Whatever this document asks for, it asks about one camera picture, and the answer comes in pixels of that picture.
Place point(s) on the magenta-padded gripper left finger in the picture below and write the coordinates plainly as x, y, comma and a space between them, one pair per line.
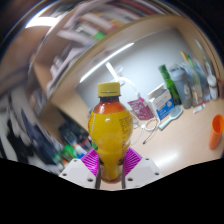
75, 171

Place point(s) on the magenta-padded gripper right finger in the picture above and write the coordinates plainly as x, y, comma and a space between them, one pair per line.
145, 171

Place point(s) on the yellow-labelled drink bottle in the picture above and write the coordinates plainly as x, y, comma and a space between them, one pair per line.
110, 133

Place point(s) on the pale blue hairbrush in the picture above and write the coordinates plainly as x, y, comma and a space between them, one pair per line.
173, 115

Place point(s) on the magenta pouch packet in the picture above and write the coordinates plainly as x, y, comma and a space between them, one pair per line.
141, 108

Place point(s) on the dark hanging clothes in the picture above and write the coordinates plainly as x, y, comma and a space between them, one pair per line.
20, 133

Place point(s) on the blue and white carton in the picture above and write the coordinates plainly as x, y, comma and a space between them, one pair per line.
161, 101

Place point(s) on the orange plastic cup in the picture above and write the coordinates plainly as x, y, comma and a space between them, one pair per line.
216, 131

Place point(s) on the white tube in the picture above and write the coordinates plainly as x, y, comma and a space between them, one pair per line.
199, 108

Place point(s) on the grey shaker bottle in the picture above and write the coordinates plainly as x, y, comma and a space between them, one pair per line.
181, 86

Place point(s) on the tall green bottle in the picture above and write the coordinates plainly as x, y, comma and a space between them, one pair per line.
168, 81

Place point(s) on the clear bottle with yellow cap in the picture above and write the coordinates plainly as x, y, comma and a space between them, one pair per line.
193, 80

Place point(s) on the dark jar with white lid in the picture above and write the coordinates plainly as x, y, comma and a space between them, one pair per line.
212, 88

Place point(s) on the white desk lamp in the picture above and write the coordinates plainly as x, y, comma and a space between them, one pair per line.
106, 61

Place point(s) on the clear glass bottle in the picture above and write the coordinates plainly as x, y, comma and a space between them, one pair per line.
205, 60

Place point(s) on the ceiling light tube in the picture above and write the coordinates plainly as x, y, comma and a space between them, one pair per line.
41, 21

